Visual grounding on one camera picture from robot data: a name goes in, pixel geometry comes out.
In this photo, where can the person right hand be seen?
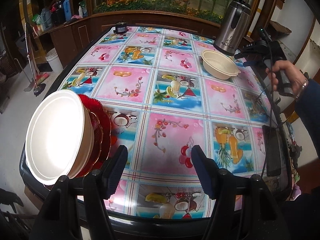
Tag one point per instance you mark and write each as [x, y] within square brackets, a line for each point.
[286, 79]

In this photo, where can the steel thermos jug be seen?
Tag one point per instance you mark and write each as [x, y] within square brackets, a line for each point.
[233, 27]

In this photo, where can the blue water jug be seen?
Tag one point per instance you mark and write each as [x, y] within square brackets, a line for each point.
[67, 10]

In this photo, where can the beige plastic bowl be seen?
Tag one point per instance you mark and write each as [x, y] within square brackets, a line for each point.
[219, 65]

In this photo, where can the wooden sideboard cabinet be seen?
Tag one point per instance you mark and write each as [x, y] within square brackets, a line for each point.
[72, 40]

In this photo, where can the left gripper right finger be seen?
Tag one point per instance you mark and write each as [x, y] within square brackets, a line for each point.
[206, 170]

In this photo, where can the white plastic bucket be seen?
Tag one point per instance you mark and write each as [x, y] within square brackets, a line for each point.
[54, 61]

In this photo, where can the white foam bowl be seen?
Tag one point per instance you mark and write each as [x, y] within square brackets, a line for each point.
[60, 137]

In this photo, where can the small black table device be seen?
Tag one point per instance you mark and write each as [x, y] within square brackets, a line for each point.
[120, 28]

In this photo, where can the small red glass plate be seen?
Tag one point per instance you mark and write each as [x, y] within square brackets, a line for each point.
[97, 144]

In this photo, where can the large red wedding plate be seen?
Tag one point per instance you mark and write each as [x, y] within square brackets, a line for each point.
[96, 107]

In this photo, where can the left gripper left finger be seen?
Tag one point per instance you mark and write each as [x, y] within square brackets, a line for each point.
[113, 171]

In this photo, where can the colourful printed tablecloth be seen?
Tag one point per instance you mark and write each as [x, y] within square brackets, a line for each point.
[161, 102]

